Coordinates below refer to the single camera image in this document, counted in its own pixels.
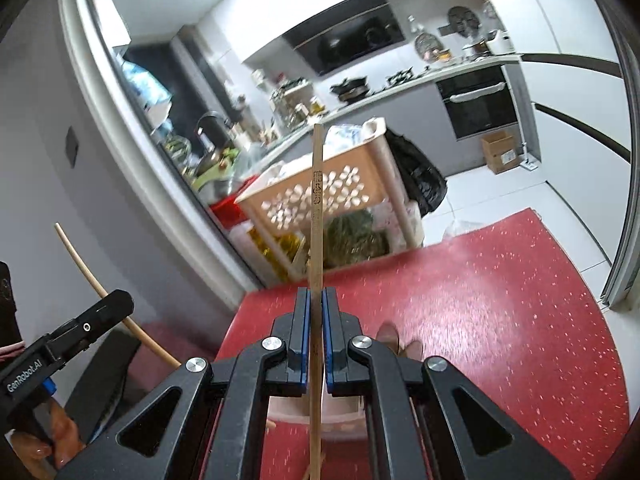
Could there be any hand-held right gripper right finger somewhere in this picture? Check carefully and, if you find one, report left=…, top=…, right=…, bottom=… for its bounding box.
left=322, top=287, right=573, bottom=480

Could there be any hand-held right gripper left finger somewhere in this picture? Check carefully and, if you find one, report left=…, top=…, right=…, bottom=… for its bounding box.
left=57, top=287, right=312, bottom=480

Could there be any plain wooden chopstick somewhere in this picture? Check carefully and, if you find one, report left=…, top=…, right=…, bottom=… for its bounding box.
left=54, top=222, right=182, bottom=368

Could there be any beige plastic utensil holder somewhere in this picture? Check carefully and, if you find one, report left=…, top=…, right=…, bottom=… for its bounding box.
left=265, top=392, right=368, bottom=443

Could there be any printed wooden chopstick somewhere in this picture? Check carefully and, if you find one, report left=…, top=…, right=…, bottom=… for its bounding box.
left=307, top=122, right=326, bottom=480

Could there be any person's left hand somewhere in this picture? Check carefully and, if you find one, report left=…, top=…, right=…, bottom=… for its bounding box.
left=0, top=402, right=86, bottom=471

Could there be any person's dark clothing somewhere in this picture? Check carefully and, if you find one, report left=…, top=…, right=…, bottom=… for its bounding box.
left=0, top=260, right=26, bottom=361

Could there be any yellow foil bag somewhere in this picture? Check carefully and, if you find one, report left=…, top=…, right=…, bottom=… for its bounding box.
left=247, top=227, right=306, bottom=281

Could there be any bag of green vegetables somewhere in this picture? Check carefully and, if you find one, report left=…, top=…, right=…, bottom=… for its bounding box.
left=322, top=210, right=391, bottom=266

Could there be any red plastic basket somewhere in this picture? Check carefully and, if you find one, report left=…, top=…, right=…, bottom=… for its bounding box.
left=209, top=195, right=251, bottom=231

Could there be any beige flower-pattern storage cart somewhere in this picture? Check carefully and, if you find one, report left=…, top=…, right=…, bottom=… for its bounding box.
left=235, top=117, right=426, bottom=281

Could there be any white plastic bag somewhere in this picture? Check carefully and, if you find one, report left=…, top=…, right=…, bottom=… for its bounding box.
left=442, top=217, right=496, bottom=241

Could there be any black garbage bag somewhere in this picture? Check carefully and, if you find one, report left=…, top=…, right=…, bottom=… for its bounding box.
left=385, top=127, right=448, bottom=216

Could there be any white spice shelf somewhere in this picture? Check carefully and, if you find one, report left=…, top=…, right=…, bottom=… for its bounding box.
left=270, top=77, right=326, bottom=126

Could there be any blue plastic bag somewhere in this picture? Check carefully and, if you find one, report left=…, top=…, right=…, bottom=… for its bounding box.
left=120, top=60, right=173, bottom=116

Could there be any black wok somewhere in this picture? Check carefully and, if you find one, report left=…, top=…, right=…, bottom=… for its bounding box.
left=330, top=76, right=371, bottom=101

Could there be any open cardboard box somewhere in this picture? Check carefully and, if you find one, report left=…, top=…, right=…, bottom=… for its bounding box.
left=481, top=131, right=521, bottom=175

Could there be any black built-in oven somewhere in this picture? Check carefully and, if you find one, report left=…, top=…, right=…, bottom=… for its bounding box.
left=435, top=66, right=521, bottom=141

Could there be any black range hood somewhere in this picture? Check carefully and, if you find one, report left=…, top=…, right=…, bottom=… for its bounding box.
left=282, top=0, right=406, bottom=77

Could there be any white rice cooker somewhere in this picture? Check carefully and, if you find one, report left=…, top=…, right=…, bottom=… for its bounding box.
left=487, top=30, right=516, bottom=56

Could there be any dark round tray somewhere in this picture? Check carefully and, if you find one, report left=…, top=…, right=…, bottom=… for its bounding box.
left=447, top=6, right=478, bottom=36

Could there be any white refrigerator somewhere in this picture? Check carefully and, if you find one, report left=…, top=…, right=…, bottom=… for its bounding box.
left=500, top=0, right=636, bottom=281

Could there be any silver door frame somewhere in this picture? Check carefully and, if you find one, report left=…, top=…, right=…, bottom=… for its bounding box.
left=565, top=0, right=640, bottom=311
left=57, top=0, right=266, bottom=296

